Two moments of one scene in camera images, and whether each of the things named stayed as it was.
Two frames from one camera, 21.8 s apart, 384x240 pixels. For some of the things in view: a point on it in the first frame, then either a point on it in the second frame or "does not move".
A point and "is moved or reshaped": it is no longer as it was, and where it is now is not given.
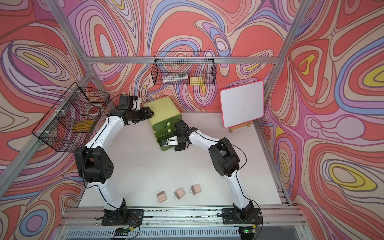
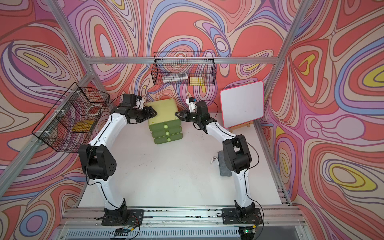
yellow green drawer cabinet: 166,114 does not move
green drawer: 167,123 does not move
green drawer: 165,147 is moved or reshaped
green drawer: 166,131 does not move
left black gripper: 143,116 does not move
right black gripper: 180,147 → 184,116
